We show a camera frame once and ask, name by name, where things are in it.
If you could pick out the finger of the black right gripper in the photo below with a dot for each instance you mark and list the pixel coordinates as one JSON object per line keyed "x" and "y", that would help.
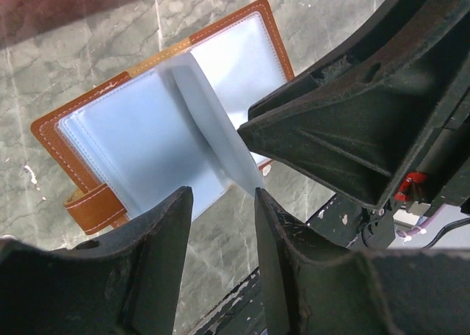
{"x": 397, "y": 32}

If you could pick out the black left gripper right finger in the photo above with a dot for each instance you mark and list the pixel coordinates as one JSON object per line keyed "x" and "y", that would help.
{"x": 312, "y": 286}

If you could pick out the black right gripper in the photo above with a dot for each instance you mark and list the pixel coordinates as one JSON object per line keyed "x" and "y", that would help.
{"x": 401, "y": 138}

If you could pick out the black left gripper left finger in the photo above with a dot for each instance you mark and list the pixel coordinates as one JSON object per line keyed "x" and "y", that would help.
{"x": 126, "y": 281}

